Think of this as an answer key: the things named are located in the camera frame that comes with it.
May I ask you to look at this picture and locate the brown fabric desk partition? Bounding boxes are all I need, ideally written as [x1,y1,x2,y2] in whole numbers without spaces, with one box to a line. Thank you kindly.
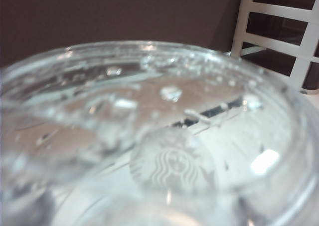
[0,0,244,70]

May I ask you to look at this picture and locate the clear plastic coffee cup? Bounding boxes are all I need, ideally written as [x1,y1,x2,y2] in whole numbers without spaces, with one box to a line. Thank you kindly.
[0,39,319,226]

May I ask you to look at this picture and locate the white drawer organizer frame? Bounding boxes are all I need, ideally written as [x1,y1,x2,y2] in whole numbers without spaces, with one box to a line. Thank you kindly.
[230,0,319,95]

